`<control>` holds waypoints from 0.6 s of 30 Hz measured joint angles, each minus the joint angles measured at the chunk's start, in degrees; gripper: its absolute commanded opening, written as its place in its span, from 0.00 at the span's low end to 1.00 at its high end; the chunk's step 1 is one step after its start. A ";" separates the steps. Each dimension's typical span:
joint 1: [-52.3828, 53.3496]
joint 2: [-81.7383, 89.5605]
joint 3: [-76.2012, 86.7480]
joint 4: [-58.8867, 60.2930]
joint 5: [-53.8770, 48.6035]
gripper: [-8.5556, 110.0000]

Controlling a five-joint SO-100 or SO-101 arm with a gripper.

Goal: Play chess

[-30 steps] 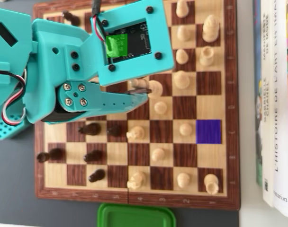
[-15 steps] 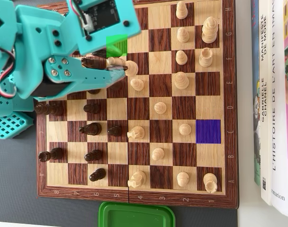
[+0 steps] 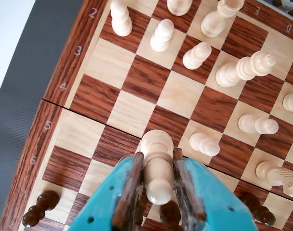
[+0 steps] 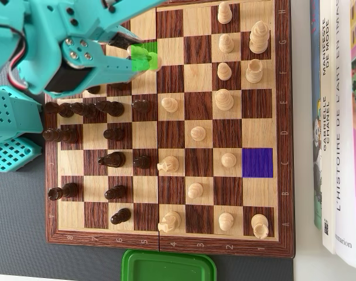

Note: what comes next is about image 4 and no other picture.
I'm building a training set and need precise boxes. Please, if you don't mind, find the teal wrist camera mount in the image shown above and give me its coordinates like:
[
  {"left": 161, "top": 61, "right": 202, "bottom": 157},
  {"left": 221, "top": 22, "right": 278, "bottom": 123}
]
[{"left": 103, "top": 0, "right": 167, "bottom": 29}]

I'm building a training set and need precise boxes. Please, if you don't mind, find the dark brown queen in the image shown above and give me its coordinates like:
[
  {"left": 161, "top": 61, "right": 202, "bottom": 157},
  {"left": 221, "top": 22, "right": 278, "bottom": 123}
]
[{"left": 42, "top": 128, "right": 80, "bottom": 145}]

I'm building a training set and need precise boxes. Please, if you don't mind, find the green plastic lid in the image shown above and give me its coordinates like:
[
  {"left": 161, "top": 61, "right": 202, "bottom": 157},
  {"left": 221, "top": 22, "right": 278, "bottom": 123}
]
[{"left": 121, "top": 248, "right": 218, "bottom": 281}]

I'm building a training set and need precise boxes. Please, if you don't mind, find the dark brown bishop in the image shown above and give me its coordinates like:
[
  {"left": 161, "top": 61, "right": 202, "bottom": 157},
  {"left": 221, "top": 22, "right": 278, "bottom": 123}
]
[
  {"left": 94, "top": 100, "right": 125, "bottom": 118},
  {"left": 69, "top": 102, "right": 100, "bottom": 119}
]

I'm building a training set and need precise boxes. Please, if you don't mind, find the dark grey mat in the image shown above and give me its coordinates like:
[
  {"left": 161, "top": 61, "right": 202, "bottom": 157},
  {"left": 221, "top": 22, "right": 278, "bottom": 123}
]
[{"left": 0, "top": 63, "right": 295, "bottom": 281}]

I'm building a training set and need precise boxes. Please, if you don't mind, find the dark brown rook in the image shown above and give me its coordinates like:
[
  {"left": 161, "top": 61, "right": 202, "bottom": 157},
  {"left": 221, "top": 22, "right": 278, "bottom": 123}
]
[
  {"left": 47, "top": 182, "right": 80, "bottom": 202},
  {"left": 44, "top": 101, "right": 75, "bottom": 119}
]

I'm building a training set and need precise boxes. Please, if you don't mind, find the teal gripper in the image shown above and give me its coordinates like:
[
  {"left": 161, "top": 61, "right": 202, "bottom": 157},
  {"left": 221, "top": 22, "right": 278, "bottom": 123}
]
[{"left": 18, "top": 0, "right": 142, "bottom": 99}]

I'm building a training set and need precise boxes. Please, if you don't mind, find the wooden chessboard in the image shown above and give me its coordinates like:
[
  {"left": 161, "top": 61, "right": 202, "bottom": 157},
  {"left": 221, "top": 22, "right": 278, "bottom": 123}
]
[{"left": 44, "top": 0, "right": 296, "bottom": 259}]

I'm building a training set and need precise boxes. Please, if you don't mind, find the red white black servo cable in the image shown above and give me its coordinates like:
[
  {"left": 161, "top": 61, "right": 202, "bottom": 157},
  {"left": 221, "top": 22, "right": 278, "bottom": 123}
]
[{"left": 6, "top": 25, "right": 31, "bottom": 90}]

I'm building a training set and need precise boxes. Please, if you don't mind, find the white wooden king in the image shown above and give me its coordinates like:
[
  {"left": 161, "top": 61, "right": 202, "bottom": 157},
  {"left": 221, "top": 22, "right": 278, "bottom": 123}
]
[{"left": 248, "top": 20, "right": 270, "bottom": 55}]

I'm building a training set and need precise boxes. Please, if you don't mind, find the white wooden bishop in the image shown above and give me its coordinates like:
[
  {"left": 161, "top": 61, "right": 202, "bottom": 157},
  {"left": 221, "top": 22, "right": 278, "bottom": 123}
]
[{"left": 126, "top": 43, "right": 163, "bottom": 73}]

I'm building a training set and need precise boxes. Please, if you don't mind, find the white wooden pawn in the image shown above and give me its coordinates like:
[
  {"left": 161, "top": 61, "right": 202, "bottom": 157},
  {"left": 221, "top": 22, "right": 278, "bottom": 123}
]
[
  {"left": 187, "top": 181, "right": 204, "bottom": 200},
  {"left": 217, "top": 61, "right": 233, "bottom": 83},
  {"left": 218, "top": 212, "right": 235, "bottom": 232},
  {"left": 217, "top": 1, "right": 234, "bottom": 25},
  {"left": 220, "top": 152, "right": 238, "bottom": 169},
  {"left": 160, "top": 97, "right": 180, "bottom": 115},
  {"left": 190, "top": 125, "right": 208, "bottom": 143},
  {"left": 218, "top": 33, "right": 235, "bottom": 54}
]

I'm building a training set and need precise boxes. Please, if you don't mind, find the blue panda book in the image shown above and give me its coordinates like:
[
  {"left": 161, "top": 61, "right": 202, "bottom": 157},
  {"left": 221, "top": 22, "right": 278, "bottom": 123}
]
[{"left": 309, "top": 0, "right": 326, "bottom": 231}]

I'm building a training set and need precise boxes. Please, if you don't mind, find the white wooden rook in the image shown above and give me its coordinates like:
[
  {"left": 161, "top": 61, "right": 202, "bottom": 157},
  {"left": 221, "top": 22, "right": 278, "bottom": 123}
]
[
  {"left": 244, "top": 58, "right": 264, "bottom": 84},
  {"left": 251, "top": 213, "right": 270, "bottom": 241}
]

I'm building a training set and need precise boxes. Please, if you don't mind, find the white wooden knight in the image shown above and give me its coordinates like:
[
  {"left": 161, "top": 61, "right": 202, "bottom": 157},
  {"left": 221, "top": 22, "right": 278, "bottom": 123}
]
[
  {"left": 157, "top": 210, "right": 183, "bottom": 234},
  {"left": 156, "top": 155, "right": 180, "bottom": 174}
]

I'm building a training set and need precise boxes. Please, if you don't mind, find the white Gabrielle Chanel book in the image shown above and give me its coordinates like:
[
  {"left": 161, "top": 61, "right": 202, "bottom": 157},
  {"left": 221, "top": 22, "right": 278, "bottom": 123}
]
[{"left": 320, "top": 0, "right": 340, "bottom": 255}]

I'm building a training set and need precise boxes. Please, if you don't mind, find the dark brown knight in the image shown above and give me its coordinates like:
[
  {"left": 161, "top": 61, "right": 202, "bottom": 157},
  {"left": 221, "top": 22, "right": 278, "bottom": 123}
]
[{"left": 97, "top": 151, "right": 127, "bottom": 169}]

